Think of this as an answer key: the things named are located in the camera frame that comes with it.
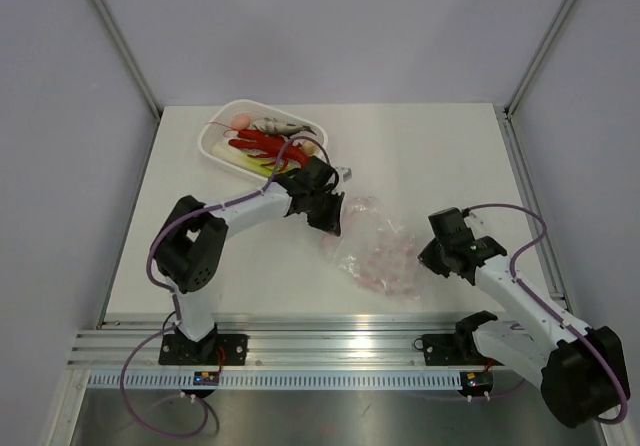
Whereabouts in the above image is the red toy lobster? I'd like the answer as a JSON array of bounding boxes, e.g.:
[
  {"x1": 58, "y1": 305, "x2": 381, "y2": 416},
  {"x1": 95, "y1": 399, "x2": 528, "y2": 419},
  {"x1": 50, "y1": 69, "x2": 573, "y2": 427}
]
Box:
[{"x1": 215, "y1": 128, "x2": 310, "y2": 173}]

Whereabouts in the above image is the clear zip top bag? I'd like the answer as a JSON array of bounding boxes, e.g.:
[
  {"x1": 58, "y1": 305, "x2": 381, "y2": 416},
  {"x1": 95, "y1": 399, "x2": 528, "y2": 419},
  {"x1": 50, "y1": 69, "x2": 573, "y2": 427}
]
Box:
[{"x1": 320, "y1": 196, "x2": 419, "y2": 299}]

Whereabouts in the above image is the white plastic basket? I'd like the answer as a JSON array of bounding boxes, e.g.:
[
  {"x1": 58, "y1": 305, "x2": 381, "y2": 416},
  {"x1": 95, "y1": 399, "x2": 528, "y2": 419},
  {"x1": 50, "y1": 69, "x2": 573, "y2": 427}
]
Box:
[{"x1": 198, "y1": 99, "x2": 328, "y2": 182}]

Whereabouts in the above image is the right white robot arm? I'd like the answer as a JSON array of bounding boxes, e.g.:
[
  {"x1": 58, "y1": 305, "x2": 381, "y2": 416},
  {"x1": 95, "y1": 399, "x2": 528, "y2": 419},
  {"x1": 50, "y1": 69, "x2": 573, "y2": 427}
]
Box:
[{"x1": 418, "y1": 207, "x2": 631, "y2": 428}]

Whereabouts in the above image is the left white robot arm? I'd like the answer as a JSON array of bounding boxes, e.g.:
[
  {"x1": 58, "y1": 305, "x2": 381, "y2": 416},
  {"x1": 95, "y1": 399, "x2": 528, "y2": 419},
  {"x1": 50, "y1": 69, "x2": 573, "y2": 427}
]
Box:
[{"x1": 146, "y1": 157, "x2": 344, "y2": 364}]

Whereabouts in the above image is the grey toy fish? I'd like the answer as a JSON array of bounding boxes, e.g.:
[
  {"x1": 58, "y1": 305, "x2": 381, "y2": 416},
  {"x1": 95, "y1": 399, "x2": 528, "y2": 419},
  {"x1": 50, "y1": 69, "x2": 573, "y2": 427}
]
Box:
[{"x1": 251, "y1": 117, "x2": 315, "y2": 137}]

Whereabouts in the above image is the green toy leek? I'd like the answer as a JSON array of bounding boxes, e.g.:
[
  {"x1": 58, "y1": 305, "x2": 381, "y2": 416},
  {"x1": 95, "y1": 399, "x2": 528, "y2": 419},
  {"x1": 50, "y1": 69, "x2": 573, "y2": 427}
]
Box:
[{"x1": 210, "y1": 142, "x2": 273, "y2": 177}]

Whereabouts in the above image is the pink toy egg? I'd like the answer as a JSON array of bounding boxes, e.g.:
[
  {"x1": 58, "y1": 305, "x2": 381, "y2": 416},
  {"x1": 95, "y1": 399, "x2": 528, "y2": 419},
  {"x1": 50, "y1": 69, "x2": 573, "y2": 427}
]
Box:
[{"x1": 231, "y1": 114, "x2": 251, "y2": 130}]

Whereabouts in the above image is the right small circuit board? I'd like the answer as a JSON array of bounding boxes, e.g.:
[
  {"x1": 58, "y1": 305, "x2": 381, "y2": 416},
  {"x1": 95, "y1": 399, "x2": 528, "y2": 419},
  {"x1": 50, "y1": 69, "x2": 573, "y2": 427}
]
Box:
[{"x1": 461, "y1": 371, "x2": 494, "y2": 395}]

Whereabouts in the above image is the small circuit board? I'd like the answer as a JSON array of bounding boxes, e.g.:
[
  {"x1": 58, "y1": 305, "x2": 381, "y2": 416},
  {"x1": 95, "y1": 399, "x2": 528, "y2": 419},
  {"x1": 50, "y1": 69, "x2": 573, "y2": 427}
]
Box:
[
  {"x1": 461, "y1": 371, "x2": 494, "y2": 395},
  {"x1": 193, "y1": 371, "x2": 220, "y2": 386}
]

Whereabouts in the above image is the left small circuit board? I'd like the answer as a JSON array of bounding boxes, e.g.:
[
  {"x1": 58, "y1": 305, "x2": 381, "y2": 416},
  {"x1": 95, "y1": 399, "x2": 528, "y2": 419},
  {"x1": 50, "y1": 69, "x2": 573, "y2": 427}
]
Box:
[{"x1": 193, "y1": 371, "x2": 220, "y2": 386}]

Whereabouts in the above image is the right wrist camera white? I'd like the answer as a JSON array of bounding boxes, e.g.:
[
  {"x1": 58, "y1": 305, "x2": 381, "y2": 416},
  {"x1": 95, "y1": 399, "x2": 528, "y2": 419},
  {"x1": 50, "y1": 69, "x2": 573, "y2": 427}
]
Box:
[{"x1": 466, "y1": 211, "x2": 490, "y2": 239}]

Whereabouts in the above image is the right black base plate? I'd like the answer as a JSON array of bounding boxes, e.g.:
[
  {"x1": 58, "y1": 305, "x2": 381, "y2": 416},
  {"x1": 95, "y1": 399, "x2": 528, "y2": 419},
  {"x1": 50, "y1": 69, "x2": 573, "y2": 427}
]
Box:
[{"x1": 412, "y1": 333, "x2": 501, "y2": 367}]

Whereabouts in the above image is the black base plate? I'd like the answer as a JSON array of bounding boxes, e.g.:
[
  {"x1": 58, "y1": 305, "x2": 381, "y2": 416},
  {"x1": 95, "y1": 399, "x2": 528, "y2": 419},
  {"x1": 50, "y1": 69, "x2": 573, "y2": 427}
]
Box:
[
  {"x1": 158, "y1": 333, "x2": 249, "y2": 366},
  {"x1": 412, "y1": 333, "x2": 501, "y2": 367}
]

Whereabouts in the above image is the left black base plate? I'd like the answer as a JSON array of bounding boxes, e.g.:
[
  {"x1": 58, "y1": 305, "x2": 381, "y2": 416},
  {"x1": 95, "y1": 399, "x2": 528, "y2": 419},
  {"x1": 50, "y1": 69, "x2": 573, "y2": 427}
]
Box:
[{"x1": 158, "y1": 333, "x2": 249, "y2": 366}]

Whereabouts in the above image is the aluminium mounting rail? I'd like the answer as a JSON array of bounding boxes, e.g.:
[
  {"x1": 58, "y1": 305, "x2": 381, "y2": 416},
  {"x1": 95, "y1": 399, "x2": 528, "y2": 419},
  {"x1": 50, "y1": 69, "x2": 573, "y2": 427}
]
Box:
[{"x1": 67, "y1": 313, "x2": 460, "y2": 370}]

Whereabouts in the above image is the left aluminium frame post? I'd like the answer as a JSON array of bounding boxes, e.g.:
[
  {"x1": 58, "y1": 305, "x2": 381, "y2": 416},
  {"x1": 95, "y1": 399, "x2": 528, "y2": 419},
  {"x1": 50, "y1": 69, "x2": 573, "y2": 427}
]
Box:
[{"x1": 89, "y1": 0, "x2": 163, "y2": 124}]

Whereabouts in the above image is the aluminium frame post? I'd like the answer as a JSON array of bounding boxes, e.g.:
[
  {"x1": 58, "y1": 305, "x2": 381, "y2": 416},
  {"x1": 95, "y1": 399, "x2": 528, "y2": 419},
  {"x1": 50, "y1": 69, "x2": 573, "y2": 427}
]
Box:
[
  {"x1": 503, "y1": 0, "x2": 580, "y2": 121},
  {"x1": 89, "y1": 0, "x2": 163, "y2": 124}
]

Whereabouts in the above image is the white slotted cable duct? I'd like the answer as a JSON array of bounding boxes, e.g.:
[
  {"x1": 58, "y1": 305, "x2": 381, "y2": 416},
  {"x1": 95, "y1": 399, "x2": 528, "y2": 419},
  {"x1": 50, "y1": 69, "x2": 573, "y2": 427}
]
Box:
[{"x1": 88, "y1": 369, "x2": 461, "y2": 391}]

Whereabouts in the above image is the right aluminium frame post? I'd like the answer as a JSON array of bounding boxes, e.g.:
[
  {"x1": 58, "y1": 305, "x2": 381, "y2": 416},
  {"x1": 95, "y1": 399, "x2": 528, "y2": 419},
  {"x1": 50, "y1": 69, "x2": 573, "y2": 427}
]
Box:
[{"x1": 503, "y1": 0, "x2": 580, "y2": 121}]

